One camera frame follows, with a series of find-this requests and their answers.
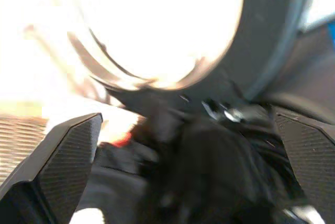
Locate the black garment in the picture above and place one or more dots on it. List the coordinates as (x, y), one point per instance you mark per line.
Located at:
(209, 169)

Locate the pale woven basket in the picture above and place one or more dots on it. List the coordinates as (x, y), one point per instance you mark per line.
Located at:
(15, 140)

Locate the round washing machine door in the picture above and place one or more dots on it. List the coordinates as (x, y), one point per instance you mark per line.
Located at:
(261, 25)

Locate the red garment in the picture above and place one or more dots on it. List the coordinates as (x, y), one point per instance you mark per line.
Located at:
(123, 141)

